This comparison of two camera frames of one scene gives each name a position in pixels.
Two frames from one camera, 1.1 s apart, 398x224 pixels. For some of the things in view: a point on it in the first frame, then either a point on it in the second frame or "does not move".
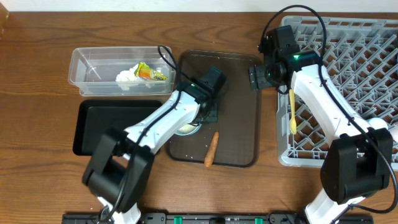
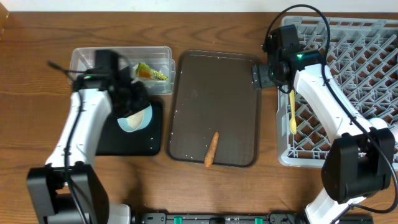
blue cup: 378,123 does not move
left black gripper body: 212,116 -> 132,99
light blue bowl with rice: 188,129 -> 136,121
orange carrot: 209,156 does not move
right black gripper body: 265,76 does not move
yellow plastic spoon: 292,124 does not move
